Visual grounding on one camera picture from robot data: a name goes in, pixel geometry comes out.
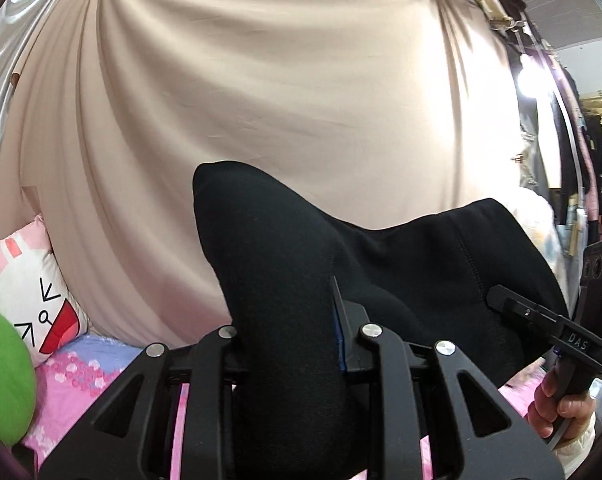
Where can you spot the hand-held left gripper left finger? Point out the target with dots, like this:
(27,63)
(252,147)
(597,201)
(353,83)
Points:
(231,355)

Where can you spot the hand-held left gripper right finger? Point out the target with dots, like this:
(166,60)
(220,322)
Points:
(338,345)

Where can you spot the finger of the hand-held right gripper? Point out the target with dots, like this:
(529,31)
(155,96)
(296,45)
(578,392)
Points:
(523,310)

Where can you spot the black pants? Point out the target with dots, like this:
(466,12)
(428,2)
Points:
(281,260)

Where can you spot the person's right forearm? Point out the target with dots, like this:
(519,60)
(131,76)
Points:
(576,445)

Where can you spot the person's right hand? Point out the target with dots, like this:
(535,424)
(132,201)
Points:
(551,410)

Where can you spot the white printed cloth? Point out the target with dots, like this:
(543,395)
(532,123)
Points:
(536,230)

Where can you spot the hanging clothes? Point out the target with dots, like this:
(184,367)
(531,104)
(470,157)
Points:
(586,150)

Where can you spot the pink floral bed sheet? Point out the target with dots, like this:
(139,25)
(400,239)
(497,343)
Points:
(81,385)

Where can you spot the white pink cartoon pillow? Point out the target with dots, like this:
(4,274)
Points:
(21,285)

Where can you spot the green pillow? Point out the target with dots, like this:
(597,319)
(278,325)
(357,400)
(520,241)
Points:
(3,380)

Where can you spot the beige curtain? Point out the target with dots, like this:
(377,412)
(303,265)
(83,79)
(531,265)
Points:
(256,85)

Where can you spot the silver curtain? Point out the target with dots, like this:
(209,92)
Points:
(6,85)

